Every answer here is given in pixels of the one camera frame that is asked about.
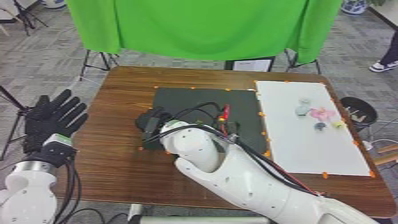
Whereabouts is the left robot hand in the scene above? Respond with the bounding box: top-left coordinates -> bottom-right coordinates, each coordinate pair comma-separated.
21,88 -> 90,155

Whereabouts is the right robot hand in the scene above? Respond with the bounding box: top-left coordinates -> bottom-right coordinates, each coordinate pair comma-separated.
133,106 -> 177,141

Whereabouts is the dark mat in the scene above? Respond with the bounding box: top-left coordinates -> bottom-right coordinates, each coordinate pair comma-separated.
138,86 -> 271,155

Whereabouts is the black framed sign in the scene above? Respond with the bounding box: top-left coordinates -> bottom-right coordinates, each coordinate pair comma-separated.
223,56 -> 277,73

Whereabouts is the pale blue flower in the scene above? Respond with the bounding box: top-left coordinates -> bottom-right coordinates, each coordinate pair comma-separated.
294,97 -> 314,118

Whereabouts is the white sheet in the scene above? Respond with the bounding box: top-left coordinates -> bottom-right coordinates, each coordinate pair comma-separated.
252,80 -> 376,178

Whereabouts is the pink flower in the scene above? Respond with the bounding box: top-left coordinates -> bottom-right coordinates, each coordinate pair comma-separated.
307,107 -> 337,122

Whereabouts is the black tripod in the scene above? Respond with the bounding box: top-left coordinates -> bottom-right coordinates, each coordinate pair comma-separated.
0,0 -> 51,37

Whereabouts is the black round stool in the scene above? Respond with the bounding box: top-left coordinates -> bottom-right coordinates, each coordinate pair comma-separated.
337,96 -> 380,134

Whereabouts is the person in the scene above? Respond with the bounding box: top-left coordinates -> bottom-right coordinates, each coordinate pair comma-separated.
367,31 -> 398,74

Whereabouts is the blue and white vase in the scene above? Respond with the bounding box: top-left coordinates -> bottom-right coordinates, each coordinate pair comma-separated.
339,0 -> 369,16

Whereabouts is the black cable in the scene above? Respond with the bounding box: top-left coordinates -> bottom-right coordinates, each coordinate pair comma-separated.
53,158 -> 129,224
168,101 -> 239,135

